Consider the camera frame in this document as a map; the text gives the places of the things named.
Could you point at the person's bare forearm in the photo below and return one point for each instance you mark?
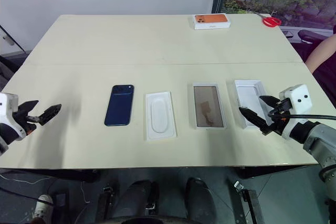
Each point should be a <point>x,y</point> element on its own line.
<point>321,51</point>

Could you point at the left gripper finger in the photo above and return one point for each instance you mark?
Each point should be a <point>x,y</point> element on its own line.
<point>28,106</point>
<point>50,112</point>

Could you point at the white phone box base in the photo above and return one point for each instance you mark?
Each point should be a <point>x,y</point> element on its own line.
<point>208,107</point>

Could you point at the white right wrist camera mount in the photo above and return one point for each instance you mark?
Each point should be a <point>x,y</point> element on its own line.
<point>299,98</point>

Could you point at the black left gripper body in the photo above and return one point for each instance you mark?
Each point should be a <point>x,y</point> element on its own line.
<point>22,122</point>

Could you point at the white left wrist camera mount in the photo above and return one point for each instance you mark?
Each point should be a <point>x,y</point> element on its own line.
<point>8,103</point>

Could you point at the person's black garment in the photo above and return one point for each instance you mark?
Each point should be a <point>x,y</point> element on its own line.
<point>328,77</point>

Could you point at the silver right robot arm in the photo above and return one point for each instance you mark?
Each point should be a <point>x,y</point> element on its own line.
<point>320,140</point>

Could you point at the white shoe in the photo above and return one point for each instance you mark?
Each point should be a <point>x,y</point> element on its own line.
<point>43,205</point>

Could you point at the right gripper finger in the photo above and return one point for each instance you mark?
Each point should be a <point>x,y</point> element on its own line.
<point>270,102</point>
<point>256,120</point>

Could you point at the blue phone box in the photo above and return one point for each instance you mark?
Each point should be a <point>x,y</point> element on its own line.
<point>248,98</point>

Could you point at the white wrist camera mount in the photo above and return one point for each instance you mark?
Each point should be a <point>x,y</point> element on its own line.
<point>299,98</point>
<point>8,103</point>

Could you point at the dark blue smartphone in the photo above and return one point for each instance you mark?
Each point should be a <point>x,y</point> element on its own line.
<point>119,106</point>

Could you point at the grey metal stand frame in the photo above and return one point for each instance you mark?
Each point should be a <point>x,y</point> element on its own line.
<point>252,203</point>

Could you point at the black office chair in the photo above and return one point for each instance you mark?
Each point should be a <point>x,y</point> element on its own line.
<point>312,35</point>

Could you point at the white moulded tray insert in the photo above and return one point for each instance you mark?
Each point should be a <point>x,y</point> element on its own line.
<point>160,116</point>

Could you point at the orange print phone box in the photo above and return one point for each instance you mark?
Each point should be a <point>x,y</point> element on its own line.
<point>211,21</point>

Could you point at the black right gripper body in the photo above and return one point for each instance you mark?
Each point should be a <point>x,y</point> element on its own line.
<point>278,125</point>

